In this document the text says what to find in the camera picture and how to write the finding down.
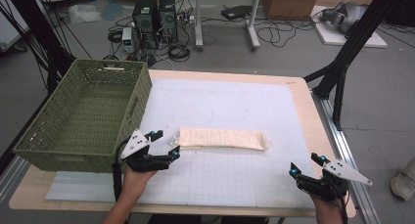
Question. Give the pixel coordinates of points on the clear plastic bag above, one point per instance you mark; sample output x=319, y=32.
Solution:
x=84, y=13

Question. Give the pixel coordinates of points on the white power supply box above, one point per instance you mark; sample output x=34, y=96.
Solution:
x=128, y=39

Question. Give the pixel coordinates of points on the green woven plastic basket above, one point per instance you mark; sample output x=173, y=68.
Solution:
x=91, y=113

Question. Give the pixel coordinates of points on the black metal stand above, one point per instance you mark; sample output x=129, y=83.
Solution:
x=352, y=48
x=42, y=38

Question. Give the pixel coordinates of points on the grey cabinet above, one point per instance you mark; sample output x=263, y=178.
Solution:
x=11, y=25

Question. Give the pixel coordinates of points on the person's dark pants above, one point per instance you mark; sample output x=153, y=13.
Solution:
x=208, y=220

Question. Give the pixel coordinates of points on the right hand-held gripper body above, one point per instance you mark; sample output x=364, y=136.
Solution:
x=326, y=186

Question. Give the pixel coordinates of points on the brown cardboard box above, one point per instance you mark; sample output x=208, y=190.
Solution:
x=290, y=2

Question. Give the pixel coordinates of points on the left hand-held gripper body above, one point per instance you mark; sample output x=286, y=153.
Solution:
x=135, y=145

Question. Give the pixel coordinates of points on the white table leg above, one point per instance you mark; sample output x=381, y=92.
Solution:
x=198, y=25
x=253, y=25

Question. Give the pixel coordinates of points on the person's right hand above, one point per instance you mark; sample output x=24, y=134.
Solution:
x=328, y=207

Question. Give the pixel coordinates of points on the beige towel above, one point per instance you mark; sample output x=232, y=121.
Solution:
x=221, y=138

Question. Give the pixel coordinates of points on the person's white shoe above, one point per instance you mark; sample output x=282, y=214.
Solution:
x=404, y=183

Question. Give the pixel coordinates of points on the white floor board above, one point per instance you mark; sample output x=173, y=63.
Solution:
x=352, y=38

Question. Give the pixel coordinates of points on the person's left hand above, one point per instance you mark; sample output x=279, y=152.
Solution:
x=133, y=183

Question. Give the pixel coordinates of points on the aluminium rail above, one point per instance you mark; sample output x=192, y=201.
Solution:
x=345, y=152
x=13, y=175

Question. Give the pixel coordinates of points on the black computer tower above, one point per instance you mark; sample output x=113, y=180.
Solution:
x=145, y=20
x=168, y=18

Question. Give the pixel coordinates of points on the grey rounded machine part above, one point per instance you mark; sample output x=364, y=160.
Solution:
x=345, y=15

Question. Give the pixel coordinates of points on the flat black device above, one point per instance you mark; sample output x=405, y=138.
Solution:
x=235, y=12

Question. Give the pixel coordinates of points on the white grid mat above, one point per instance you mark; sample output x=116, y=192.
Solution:
x=228, y=103

